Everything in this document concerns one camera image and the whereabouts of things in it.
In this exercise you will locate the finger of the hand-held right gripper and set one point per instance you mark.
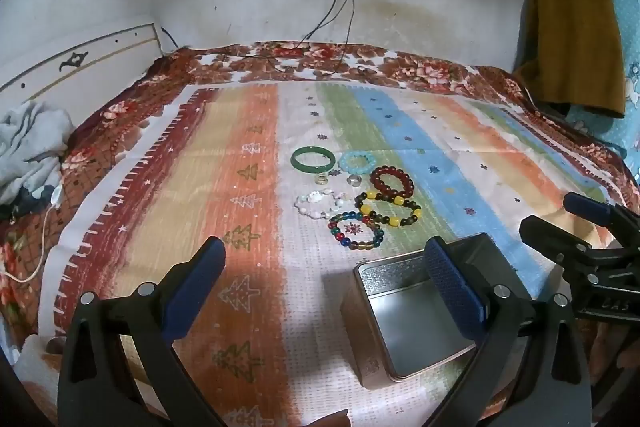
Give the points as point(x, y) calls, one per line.
point(550, 237)
point(590, 206)

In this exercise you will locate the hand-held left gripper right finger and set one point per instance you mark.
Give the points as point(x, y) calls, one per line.
point(450, 287)

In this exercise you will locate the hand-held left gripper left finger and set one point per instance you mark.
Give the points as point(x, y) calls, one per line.
point(200, 277)

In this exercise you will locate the silver metal tin box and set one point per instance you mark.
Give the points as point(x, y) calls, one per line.
point(425, 327)

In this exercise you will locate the green jade bangle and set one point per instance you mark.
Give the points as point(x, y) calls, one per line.
point(295, 161)

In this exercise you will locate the striped colourful blanket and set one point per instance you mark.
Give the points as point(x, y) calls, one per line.
point(250, 207)

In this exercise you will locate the blue printed cloth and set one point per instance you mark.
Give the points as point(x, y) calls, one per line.
point(627, 57)

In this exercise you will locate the mustard hanging garment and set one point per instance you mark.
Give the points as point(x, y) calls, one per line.
point(575, 32)

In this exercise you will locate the grey crumpled cloth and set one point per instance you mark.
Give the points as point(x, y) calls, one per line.
point(30, 142)

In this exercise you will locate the white headboard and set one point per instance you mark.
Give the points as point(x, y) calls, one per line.
point(75, 72)

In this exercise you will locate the floral brown bedsheet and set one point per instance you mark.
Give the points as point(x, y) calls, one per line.
point(350, 57)

